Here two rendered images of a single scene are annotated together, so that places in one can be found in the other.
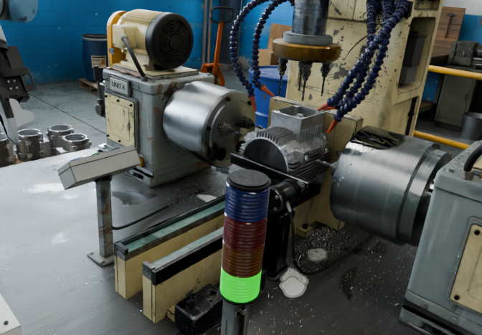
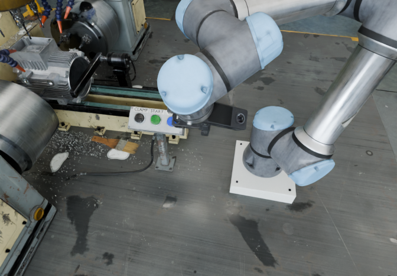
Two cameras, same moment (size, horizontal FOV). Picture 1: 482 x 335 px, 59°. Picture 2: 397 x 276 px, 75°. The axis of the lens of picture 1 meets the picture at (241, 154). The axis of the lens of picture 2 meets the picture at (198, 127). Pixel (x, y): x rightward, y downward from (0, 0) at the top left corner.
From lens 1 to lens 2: 139 cm
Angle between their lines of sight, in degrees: 93
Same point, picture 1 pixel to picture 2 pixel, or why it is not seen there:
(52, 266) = (193, 178)
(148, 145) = (29, 195)
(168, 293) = not seen: hidden behind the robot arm
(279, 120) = (45, 54)
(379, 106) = (7, 15)
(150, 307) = not seen: hidden behind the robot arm
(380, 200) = (115, 26)
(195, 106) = (25, 107)
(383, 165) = (103, 13)
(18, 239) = (188, 223)
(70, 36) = not seen: outside the picture
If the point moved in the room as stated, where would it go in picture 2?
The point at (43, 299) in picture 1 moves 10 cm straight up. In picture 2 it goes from (214, 158) to (215, 143)
